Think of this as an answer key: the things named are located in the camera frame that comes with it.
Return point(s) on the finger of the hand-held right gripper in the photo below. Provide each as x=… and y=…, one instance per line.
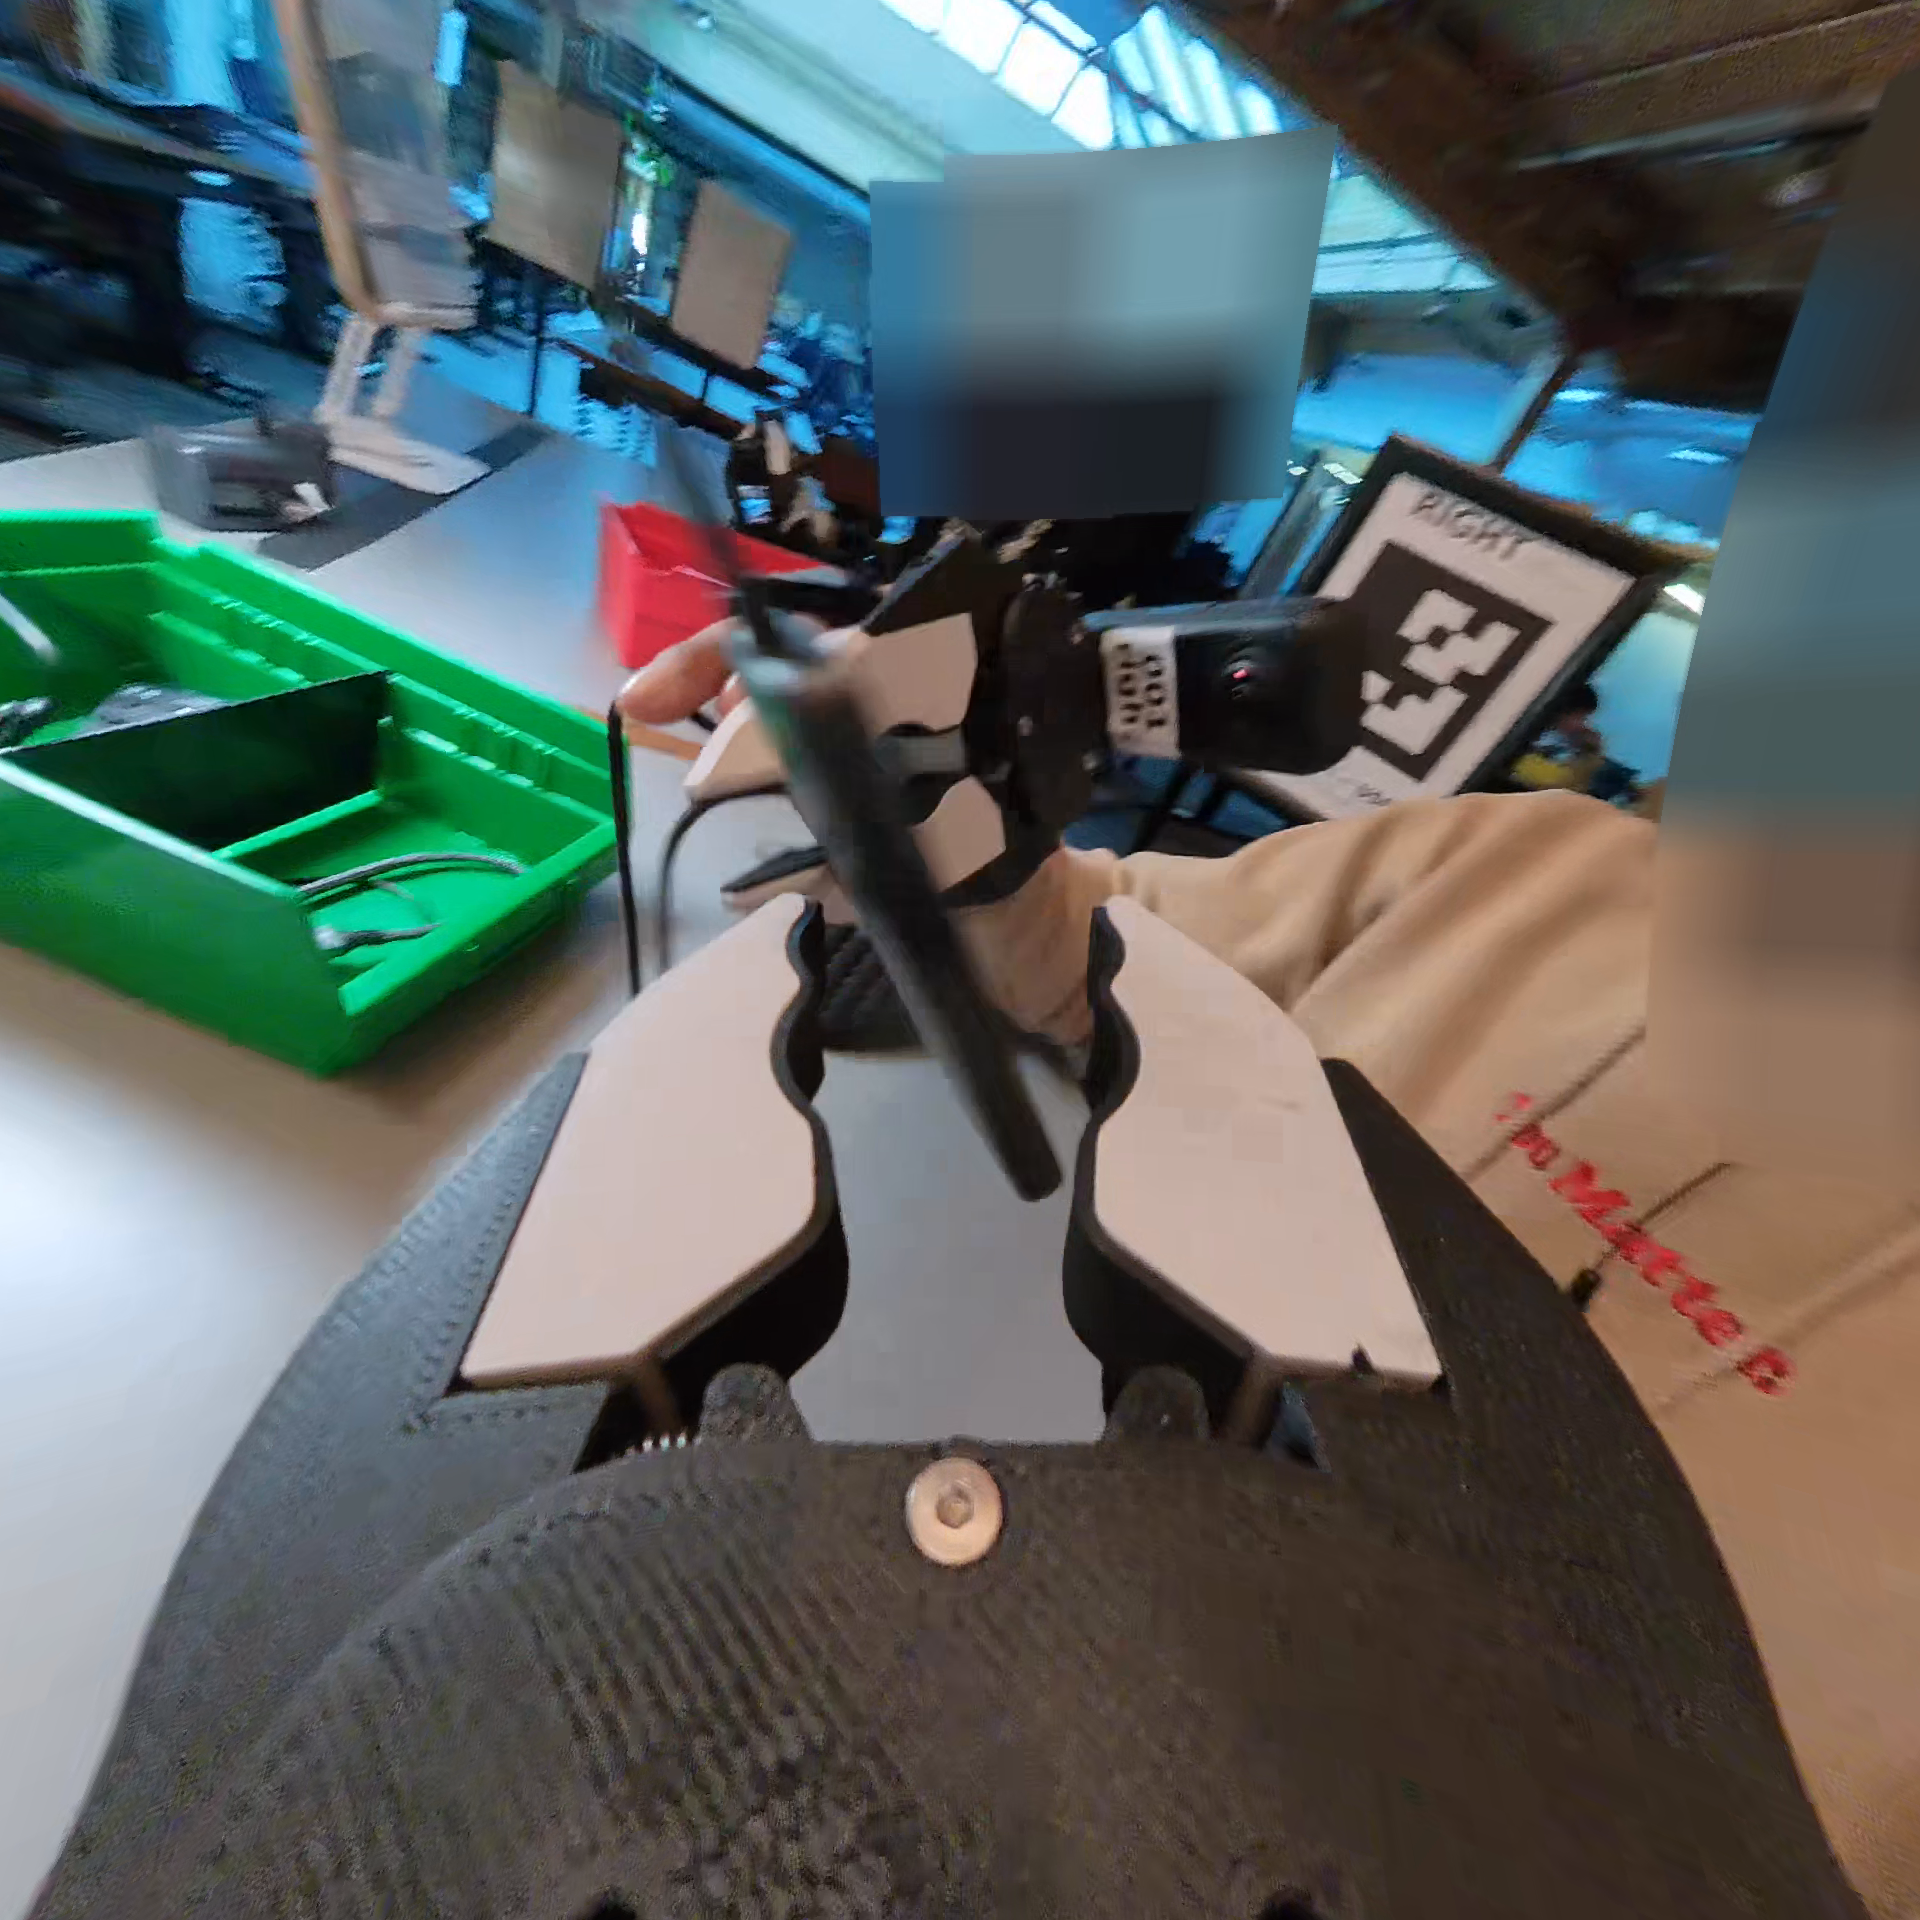
x=922, y=674
x=960, y=838

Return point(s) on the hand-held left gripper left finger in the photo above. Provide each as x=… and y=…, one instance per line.
x=662, y=1185

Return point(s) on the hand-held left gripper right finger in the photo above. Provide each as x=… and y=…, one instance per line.
x=1244, y=1200

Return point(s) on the black USB hub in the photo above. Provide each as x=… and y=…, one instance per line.
x=901, y=931

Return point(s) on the green plastic bin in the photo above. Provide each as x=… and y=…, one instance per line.
x=225, y=960

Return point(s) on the person's right forearm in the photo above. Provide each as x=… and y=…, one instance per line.
x=1349, y=900

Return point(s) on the person's right hand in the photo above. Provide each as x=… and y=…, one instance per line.
x=1050, y=960

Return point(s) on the black white marker board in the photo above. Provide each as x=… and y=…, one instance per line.
x=1440, y=660

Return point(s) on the red plastic bin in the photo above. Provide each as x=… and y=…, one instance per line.
x=662, y=586

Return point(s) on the whiteboard on easel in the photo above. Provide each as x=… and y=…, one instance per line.
x=734, y=270
x=557, y=180

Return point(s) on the black bin divider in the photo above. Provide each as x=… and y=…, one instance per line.
x=194, y=764

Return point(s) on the wooden document stand white base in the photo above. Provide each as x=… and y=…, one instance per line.
x=389, y=148

